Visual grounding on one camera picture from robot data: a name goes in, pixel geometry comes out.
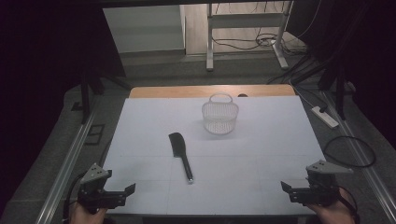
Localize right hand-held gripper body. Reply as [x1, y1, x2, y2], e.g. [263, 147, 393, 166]
[289, 159, 355, 207]

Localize tangled black floor cables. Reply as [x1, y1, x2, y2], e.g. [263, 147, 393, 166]
[211, 30, 304, 57]

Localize grey cabinet panel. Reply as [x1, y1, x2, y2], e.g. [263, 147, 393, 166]
[102, 4, 187, 54]

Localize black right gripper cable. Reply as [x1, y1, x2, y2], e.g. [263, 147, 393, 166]
[337, 185, 361, 223]

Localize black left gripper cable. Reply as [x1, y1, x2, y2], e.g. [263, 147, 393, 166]
[63, 171, 88, 223]

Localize aluminium rail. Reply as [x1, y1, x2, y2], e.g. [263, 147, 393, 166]
[321, 91, 396, 224]
[35, 111, 96, 224]

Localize white table cover sheet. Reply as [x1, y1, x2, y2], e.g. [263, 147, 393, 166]
[102, 94, 327, 217]

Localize white power strip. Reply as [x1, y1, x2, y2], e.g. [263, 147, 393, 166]
[311, 105, 340, 130]

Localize black rectangular floor frame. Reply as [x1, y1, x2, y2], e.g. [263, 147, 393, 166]
[83, 123, 106, 147]

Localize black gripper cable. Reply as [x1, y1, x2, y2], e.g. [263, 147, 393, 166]
[63, 171, 88, 223]
[337, 185, 361, 223]

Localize person's left hand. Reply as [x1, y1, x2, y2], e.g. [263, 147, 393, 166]
[68, 201, 109, 224]

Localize person's right hand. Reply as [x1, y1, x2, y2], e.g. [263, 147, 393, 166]
[305, 188, 357, 224]

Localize black cable loop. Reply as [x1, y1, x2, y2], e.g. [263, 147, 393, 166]
[322, 135, 376, 169]

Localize white metal stand frame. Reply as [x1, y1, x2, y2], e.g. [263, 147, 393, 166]
[205, 0, 294, 73]

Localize black tripod stand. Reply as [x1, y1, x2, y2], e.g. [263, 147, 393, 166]
[78, 66, 134, 125]
[291, 60, 349, 121]

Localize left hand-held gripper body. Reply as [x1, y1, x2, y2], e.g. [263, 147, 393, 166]
[77, 162, 127, 215]

